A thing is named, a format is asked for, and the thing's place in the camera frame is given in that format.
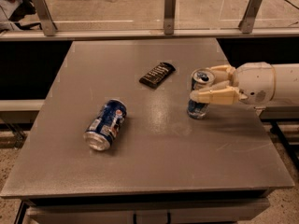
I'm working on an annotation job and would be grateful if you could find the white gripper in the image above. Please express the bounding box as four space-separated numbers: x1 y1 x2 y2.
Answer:
190 63 276 105

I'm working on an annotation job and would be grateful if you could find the silver redbull can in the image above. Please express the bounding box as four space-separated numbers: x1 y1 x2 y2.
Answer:
186 67 217 120

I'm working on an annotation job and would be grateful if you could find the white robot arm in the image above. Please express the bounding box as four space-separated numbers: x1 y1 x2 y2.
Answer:
190 62 299 105

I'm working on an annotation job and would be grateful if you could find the blue pepsi can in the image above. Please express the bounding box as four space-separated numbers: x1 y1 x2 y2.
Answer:
83 99 127 151

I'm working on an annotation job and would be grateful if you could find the black snack bar wrapper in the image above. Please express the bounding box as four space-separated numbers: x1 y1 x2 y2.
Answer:
139 63 176 89

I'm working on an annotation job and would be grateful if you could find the grey table cabinet base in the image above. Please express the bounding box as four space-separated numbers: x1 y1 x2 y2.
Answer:
13 190 270 224

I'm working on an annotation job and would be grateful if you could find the clear acrylic barrier panel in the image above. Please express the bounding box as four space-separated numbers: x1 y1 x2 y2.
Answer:
18 0 299 33

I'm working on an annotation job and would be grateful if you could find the person in background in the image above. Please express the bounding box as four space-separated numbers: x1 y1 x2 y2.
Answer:
0 0 41 32

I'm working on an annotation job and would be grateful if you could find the right metal bracket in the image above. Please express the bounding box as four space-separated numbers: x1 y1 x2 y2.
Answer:
238 0 263 34

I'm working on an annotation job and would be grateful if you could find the metal bracket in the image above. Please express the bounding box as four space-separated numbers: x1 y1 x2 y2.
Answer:
32 0 57 36
238 0 263 34
164 0 176 35

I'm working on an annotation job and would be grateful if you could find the middle metal bracket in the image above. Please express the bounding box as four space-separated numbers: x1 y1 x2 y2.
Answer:
164 0 176 35

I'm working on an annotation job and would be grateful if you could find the metal rail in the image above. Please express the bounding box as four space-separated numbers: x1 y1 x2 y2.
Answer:
0 27 299 41

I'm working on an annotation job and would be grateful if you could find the left metal bracket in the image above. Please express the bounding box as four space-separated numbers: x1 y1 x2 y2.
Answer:
32 0 57 36

